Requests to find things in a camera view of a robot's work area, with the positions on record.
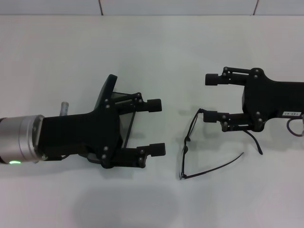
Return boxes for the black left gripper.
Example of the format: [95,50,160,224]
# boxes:
[38,97,124,169]

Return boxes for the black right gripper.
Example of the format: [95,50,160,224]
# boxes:
[203,66,304,133]

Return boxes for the black glasses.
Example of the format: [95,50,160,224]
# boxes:
[177,108,263,181]

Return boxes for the black glasses case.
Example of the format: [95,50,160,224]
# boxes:
[94,74,137,147]

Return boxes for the left wrist cable with plug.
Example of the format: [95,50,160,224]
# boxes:
[60,101,70,117]

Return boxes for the wrist cable with plug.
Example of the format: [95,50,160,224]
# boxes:
[60,101,70,117]
[286,118,304,138]

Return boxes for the left wrist camera housing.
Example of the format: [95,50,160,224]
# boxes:
[86,152,104,164]

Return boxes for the right wrist cable with plug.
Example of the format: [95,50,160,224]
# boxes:
[286,118,304,138]

